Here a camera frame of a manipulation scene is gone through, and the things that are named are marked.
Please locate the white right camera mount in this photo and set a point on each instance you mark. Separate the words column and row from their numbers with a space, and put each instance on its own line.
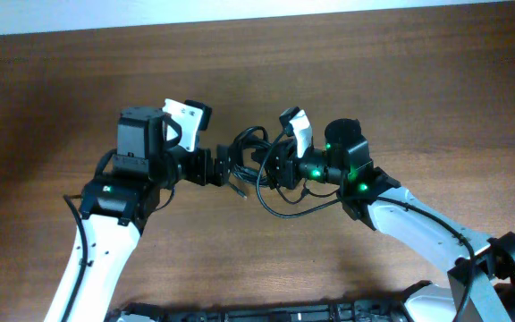
column 302, row 131

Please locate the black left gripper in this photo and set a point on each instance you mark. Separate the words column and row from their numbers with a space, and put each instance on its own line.
column 203, row 174

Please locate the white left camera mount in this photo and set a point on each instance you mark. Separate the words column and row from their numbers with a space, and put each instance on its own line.
column 187, row 118

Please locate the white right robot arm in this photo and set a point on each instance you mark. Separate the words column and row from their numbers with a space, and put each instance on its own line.
column 480, row 268

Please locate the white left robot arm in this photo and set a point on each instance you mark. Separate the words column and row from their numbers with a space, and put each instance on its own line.
column 156, row 148

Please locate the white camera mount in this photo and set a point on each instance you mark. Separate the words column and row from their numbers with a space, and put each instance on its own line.
column 302, row 131
column 187, row 118

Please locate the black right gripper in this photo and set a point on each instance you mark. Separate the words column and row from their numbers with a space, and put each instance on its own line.
column 288, row 165

